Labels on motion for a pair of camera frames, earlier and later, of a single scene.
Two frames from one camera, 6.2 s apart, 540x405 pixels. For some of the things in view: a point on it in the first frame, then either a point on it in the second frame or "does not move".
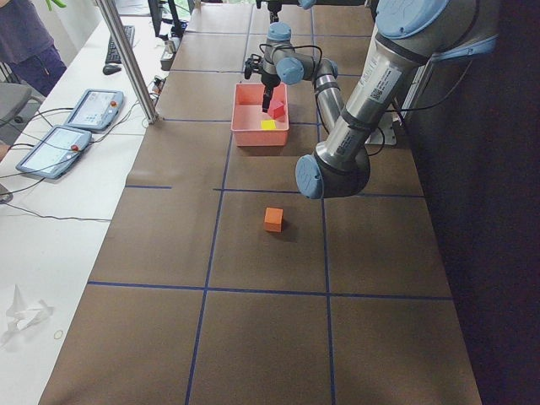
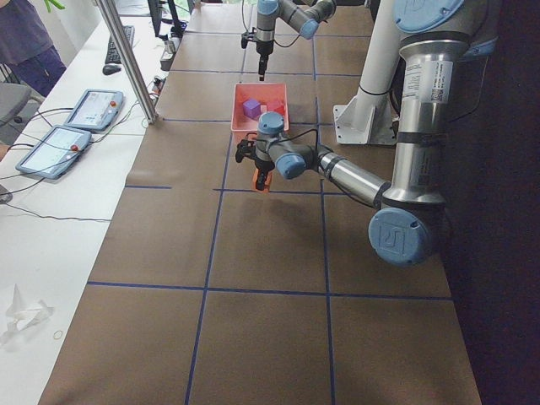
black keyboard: [112, 53] does not move
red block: [276, 109] does not move
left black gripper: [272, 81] → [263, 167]
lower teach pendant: [54, 151] does not move
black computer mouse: [110, 69] does not move
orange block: [273, 219] → [267, 183]
